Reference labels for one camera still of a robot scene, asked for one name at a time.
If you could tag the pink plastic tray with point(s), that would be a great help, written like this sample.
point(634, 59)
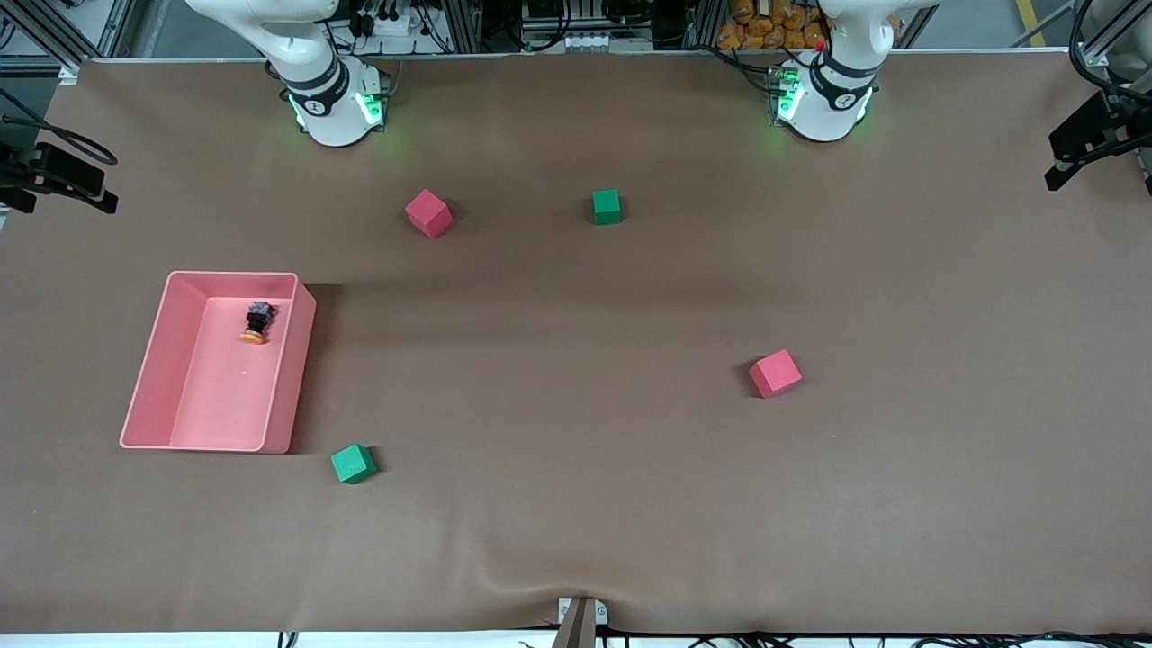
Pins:
point(225, 396)

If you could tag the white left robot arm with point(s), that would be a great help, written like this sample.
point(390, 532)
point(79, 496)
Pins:
point(823, 112)

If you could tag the metal table edge bracket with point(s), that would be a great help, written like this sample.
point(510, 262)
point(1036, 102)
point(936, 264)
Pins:
point(580, 621)

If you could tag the white terminal strip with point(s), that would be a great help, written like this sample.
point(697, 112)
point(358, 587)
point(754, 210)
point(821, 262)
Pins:
point(576, 41)

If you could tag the aluminium frame rail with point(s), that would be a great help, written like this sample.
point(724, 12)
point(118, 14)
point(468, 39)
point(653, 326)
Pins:
point(54, 40)
point(1093, 56)

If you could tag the white power strip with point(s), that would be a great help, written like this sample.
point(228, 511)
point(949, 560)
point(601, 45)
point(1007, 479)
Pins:
point(387, 23)

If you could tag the bag of orange items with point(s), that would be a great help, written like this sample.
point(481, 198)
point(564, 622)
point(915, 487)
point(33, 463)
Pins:
point(769, 25)

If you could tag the black button with orange cap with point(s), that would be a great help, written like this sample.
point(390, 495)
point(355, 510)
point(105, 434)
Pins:
point(259, 317)

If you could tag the green foam cube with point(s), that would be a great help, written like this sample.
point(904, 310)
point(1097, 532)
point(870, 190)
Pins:
point(353, 464)
point(607, 208)

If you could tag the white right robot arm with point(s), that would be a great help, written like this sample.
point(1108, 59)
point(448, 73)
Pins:
point(333, 117)

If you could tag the pink foam cube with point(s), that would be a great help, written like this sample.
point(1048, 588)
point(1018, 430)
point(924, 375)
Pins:
point(427, 214)
point(775, 374)

